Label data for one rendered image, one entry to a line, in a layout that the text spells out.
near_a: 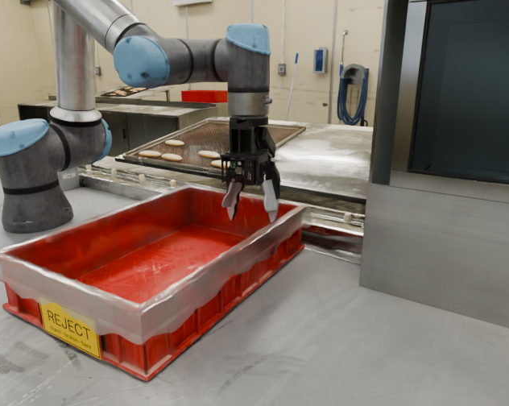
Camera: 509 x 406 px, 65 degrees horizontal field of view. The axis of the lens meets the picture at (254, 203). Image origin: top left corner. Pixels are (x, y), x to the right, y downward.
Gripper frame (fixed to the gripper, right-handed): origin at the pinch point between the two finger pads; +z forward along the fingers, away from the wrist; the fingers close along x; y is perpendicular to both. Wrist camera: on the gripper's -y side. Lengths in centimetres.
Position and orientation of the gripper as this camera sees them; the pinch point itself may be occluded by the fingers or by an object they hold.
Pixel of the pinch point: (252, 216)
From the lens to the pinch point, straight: 81.3
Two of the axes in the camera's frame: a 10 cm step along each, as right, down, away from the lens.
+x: 9.5, 1.0, -3.1
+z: 0.0, 9.5, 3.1
